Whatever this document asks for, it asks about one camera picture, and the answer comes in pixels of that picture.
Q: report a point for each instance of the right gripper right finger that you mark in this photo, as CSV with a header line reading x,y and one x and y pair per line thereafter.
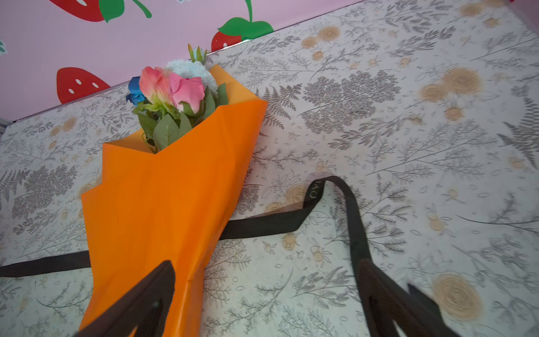
x,y
388,308

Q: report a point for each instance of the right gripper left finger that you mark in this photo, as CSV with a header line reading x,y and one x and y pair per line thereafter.
x,y
140,312

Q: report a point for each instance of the orange wrapping paper sheet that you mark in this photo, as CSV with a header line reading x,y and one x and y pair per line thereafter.
x,y
169,206

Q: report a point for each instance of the blue fake rose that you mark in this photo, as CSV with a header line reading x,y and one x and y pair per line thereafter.
x,y
135,95

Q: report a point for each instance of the pink fake rose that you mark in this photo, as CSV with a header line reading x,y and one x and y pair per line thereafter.
x,y
158,117
194,100

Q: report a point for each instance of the white fake rose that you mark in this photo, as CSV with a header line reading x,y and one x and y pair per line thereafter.
x,y
194,67

